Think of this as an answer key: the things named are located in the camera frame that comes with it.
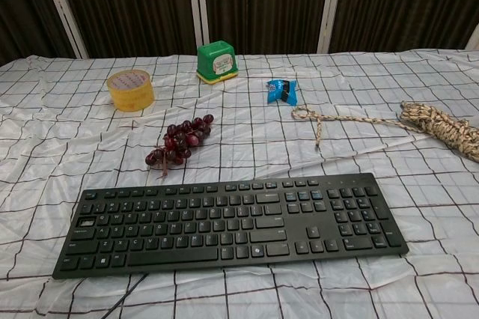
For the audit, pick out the black computer keyboard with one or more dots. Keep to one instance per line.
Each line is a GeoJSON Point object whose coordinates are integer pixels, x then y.
{"type": "Point", "coordinates": [232, 225]}

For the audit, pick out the bunch of red grapes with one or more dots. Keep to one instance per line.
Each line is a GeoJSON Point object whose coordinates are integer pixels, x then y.
{"type": "Point", "coordinates": [179, 141]}

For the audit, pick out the blue snack packet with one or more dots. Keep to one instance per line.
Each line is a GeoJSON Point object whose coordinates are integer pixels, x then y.
{"type": "Point", "coordinates": [281, 91]}

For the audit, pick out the green toothpick dispenser box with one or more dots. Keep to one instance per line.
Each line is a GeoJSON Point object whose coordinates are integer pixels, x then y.
{"type": "Point", "coordinates": [217, 64]}

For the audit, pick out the yellow packing tape roll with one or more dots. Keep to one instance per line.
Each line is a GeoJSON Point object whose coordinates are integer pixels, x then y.
{"type": "Point", "coordinates": [131, 90]}

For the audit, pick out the white checked tablecloth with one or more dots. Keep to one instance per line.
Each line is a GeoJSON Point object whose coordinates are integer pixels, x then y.
{"type": "Point", "coordinates": [75, 154]}

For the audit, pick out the white folding screen frame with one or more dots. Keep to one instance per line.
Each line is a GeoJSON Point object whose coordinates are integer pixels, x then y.
{"type": "Point", "coordinates": [200, 4]}

